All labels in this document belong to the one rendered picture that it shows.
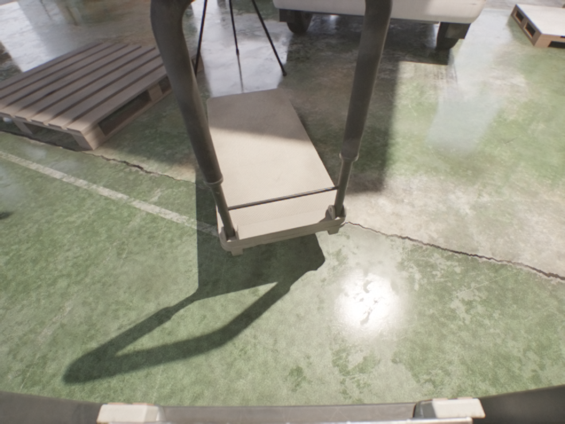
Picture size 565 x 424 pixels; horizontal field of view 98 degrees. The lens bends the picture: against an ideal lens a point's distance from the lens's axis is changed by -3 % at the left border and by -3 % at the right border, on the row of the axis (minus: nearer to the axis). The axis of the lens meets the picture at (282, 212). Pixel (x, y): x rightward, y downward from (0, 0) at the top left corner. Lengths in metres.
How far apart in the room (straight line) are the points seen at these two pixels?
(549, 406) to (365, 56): 0.50
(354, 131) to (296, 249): 0.50
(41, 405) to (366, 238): 0.89
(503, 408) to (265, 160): 0.83
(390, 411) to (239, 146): 0.89
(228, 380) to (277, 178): 0.61
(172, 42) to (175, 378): 0.77
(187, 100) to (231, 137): 0.64
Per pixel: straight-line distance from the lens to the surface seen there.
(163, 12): 0.43
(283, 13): 2.68
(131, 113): 1.89
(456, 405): 0.44
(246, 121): 1.18
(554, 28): 3.62
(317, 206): 0.79
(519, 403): 0.43
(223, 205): 0.63
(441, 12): 2.32
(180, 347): 0.87
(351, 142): 0.59
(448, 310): 0.97
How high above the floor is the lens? 0.80
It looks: 50 degrees down
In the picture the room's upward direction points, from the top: 2 degrees counter-clockwise
